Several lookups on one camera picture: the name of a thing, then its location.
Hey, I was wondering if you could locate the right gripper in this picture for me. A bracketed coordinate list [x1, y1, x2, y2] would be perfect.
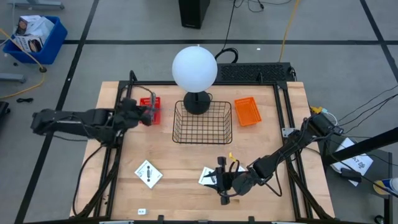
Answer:
[205, 157, 259, 205]

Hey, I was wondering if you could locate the black looped cable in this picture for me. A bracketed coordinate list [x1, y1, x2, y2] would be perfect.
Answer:
[214, 0, 239, 63]

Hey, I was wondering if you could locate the black tower case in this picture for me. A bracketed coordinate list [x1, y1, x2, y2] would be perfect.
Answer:
[177, 0, 211, 30]

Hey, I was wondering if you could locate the small black device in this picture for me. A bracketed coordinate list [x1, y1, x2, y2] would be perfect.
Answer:
[340, 167, 363, 184]

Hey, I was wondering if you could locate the black side table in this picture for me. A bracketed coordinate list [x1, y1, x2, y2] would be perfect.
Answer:
[323, 133, 393, 224]

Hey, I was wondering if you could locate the yellow hanging cable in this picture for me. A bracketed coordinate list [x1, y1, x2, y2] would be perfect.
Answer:
[278, 0, 301, 63]

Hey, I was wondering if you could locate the blue plastic bin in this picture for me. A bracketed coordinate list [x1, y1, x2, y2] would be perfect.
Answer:
[2, 15, 68, 65]

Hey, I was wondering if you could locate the grey table foot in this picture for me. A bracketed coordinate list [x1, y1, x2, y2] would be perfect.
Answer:
[0, 72, 27, 84]
[7, 0, 65, 11]

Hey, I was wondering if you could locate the orange plastic basket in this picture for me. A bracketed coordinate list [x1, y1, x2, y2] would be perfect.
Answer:
[233, 96, 263, 128]

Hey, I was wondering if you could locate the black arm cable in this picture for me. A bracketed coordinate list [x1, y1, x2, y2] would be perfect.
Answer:
[72, 144, 105, 216]

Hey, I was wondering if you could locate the silver metal bracket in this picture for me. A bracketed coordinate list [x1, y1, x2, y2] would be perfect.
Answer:
[280, 127, 297, 139]

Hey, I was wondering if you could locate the black perforated box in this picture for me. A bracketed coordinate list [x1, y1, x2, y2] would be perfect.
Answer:
[216, 62, 295, 84]

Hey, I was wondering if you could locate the printed white paper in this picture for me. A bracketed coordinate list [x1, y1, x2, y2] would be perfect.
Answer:
[330, 137, 374, 187]

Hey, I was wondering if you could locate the white box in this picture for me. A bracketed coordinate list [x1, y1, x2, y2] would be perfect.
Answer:
[198, 165, 247, 187]
[134, 159, 164, 190]

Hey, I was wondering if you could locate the grey blue slim item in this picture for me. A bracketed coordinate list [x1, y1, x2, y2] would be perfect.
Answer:
[150, 92, 156, 122]

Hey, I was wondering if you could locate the yellow floor cable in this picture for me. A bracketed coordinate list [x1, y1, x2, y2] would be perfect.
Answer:
[0, 28, 48, 101]

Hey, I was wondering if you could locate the white printed carton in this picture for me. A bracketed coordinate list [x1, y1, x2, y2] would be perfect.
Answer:
[14, 14, 55, 37]
[13, 35, 45, 54]

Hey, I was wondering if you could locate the black aluminium table frame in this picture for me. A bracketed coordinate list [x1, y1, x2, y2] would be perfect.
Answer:
[72, 70, 335, 220]

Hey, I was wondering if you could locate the blue yellow can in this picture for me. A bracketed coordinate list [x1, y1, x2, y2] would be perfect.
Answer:
[373, 177, 398, 197]

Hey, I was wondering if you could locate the red plastic basket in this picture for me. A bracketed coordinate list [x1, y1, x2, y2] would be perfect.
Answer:
[139, 96, 162, 126]

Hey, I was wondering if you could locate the black support beam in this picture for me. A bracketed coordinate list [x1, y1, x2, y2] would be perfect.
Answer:
[323, 126, 398, 166]

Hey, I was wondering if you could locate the black wire basket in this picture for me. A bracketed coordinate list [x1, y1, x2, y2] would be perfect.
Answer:
[172, 100, 233, 145]

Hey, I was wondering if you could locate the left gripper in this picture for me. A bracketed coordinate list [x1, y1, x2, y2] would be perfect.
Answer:
[116, 98, 154, 130]

